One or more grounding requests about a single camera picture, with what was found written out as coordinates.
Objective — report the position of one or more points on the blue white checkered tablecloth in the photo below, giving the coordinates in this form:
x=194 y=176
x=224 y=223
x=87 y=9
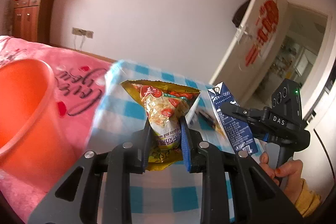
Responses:
x=123 y=108

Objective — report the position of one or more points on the person's right hand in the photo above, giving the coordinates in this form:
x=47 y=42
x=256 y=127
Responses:
x=292 y=174

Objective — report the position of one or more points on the dark blue milk carton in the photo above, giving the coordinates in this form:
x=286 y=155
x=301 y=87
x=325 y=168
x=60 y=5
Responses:
x=233 y=129

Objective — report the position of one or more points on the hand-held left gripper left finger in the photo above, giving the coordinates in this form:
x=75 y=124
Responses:
x=145 y=150

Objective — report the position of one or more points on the orange plastic bucket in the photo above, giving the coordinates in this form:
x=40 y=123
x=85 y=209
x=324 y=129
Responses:
x=29 y=108

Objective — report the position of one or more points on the red door decoration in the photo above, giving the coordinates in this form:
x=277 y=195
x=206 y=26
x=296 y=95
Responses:
x=265 y=29

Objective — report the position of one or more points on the wooden cabinet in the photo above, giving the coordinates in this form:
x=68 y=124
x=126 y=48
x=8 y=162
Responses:
x=29 y=19

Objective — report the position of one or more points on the pink printed blanket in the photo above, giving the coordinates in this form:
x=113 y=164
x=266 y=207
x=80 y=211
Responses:
x=76 y=74

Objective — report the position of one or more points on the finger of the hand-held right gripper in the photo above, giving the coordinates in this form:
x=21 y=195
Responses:
x=262 y=137
x=241 y=112

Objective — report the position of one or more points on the yellow snack packet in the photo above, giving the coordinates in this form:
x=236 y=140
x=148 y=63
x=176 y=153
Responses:
x=162 y=108

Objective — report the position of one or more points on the dark hanging bag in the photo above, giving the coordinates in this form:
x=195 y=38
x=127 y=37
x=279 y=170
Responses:
x=240 y=15

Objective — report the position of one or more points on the wall power socket strip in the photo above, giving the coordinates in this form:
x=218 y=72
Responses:
x=82 y=32

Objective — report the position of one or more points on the wooden bed frame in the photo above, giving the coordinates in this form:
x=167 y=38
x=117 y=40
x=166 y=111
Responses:
x=86 y=53

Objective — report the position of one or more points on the person's right forearm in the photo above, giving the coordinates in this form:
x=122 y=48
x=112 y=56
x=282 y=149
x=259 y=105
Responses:
x=308 y=200

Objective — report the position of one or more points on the white door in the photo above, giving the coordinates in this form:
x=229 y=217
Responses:
x=252 y=37

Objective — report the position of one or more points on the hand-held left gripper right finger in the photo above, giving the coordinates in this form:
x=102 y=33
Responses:
x=185 y=145

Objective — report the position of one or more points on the cluttered shelf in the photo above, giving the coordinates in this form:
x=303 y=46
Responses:
x=291 y=61

